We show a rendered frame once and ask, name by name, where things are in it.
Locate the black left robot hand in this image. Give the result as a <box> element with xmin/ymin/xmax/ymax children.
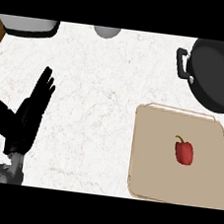
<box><xmin>0</xmin><ymin>59</ymin><xmax>59</xmax><ymax>161</ymax></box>

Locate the beige tray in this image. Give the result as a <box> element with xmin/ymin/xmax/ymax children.
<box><xmin>124</xmin><ymin>101</ymin><xmax>224</xmax><ymax>211</ymax></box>

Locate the red bell pepper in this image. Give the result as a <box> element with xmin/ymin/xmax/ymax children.
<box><xmin>172</xmin><ymin>135</ymin><xmax>196</xmax><ymax>167</ymax></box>

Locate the black pot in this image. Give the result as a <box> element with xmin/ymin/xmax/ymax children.
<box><xmin>169</xmin><ymin>36</ymin><xmax>224</xmax><ymax>122</ymax></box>

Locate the grey rounded object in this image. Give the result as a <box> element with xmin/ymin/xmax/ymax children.
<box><xmin>93</xmin><ymin>26</ymin><xmax>122</xmax><ymax>41</ymax></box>

